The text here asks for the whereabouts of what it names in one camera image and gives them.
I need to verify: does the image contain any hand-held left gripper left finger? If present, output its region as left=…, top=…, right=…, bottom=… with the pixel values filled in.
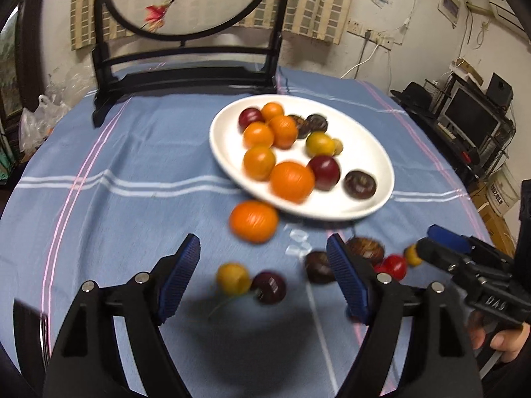
left=43, top=233, right=202, bottom=398

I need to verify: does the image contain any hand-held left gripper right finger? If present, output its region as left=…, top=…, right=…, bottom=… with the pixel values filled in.
left=326, top=233, right=484, bottom=398

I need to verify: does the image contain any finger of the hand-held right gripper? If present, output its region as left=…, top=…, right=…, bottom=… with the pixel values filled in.
left=427, top=224, right=476, bottom=254
left=416, top=237, right=468, bottom=277

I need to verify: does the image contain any dark water chestnut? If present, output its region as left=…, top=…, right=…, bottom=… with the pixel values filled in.
left=305, top=251, right=339, bottom=285
left=305, top=113, right=329, bottom=134
left=287, top=114, right=311, bottom=139
left=343, top=169, right=378, bottom=199
left=346, top=236, right=385, bottom=267

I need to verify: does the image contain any red cherry tomato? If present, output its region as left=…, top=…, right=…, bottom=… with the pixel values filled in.
left=375, top=254, right=408, bottom=280

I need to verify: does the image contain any small dark red plum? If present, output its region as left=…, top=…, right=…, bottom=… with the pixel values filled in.
left=250, top=271, right=287, bottom=304

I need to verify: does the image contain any small orange mandarin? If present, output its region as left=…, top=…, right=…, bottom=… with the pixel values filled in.
left=229, top=200, right=279, bottom=244
left=243, top=121, right=275, bottom=150
left=261, top=102, right=285, bottom=123

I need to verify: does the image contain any large dark red plum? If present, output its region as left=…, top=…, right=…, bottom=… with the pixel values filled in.
left=307, top=155, right=341, bottom=191

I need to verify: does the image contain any white oval plate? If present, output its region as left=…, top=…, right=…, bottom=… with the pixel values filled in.
left=208, top=95, right=395, bottom=221

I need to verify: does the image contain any orange tomato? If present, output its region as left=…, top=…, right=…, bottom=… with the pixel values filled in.
left=243, top=144, right=277, bottom=182

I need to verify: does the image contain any yellow-green tomato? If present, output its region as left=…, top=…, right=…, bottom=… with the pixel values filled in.
left=306, top=131, right=336, bottom=158

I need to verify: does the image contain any textured orange mandarin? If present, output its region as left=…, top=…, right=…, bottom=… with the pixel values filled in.
left=267, top=115, right=299, bottom=150

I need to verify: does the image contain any person's right hand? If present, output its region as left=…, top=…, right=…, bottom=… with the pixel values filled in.
left=469, top=322, right=531, bottom=364

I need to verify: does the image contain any cardboard box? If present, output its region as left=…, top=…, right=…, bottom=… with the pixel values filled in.
left=475, top=191, right=516, bottom=250

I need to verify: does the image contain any clear plastic piece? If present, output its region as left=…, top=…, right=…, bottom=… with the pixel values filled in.
left=284, top=228, right=313, bottom=258

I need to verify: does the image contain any computer monitor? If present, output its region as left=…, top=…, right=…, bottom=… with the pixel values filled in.
left=440, top=87, right=500, bottom=146

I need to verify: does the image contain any blue striped tablecloth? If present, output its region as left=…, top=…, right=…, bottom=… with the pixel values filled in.
left=0, top=64, right=498, bottom=398

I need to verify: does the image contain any black hat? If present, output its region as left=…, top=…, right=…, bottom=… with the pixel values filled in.
left=390, top=82, right=436, bottom=110

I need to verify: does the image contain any black speaker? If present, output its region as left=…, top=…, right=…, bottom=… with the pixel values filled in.
left=485, top=72, right=513, bottom=107

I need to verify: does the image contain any white plastic bag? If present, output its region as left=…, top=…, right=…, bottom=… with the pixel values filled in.
left=19, top=72, right=96, bottom=154

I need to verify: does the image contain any white air conditioner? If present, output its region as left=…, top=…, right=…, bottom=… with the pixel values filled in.
left=490, top=0, right=522, bottom=30

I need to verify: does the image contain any checked curtain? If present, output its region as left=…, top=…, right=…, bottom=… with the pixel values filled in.
left=70, top=0, right=361, bottom=50

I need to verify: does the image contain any round embroidered table screen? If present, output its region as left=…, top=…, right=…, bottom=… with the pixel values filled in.
left=92, top=0, right=283, bottom=127

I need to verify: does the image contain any white power cable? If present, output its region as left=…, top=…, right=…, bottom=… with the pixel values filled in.
left=342, top=43, right=380, bottom=79

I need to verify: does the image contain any white wall panel box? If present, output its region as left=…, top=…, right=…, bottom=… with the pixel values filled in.
left=439, top=0, right=461, bottom=30

